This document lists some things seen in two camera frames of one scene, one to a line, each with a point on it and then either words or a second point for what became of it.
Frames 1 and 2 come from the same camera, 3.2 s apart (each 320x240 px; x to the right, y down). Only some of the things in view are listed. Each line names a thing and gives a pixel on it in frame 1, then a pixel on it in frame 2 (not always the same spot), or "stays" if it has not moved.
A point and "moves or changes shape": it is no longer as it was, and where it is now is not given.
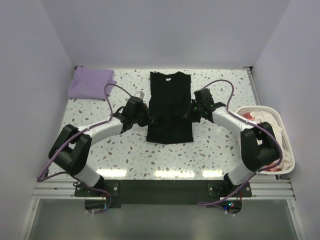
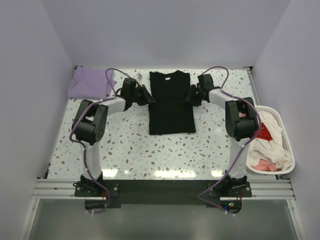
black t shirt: [170, 93] moves or changes shape
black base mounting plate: [101, 195] stays
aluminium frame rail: [65, 189] stays
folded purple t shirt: [90, 83] stays
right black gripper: [189, 114] → [190, 98]
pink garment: [275, 169] stays
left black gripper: [149, 119] → [146, 95]
